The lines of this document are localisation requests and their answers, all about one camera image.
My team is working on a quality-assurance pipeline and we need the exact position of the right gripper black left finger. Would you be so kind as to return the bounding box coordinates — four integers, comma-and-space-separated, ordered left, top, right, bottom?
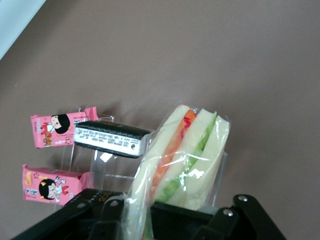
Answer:
11, 198, 127, 240

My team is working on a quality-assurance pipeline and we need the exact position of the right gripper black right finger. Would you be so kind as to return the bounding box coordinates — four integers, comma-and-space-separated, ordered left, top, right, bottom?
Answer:
149, 193, 287, 240

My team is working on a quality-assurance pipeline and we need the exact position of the triangle sandwich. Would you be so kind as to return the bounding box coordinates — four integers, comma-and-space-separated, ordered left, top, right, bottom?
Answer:
119, 100, 231, 240

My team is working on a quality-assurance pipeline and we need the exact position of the small black snack box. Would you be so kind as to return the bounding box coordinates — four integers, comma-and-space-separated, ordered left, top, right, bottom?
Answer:
66, 187, 125, 210
73, 119, 152, 159

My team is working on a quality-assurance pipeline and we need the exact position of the pink cartoon snack pack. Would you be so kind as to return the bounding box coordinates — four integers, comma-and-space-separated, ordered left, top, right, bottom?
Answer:
30, 106, 99, 149
21, 163, 95, 207

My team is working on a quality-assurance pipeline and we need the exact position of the clear acrylic stepped shelf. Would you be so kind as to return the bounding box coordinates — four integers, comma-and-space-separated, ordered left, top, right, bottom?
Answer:
52, 106, 230, 214

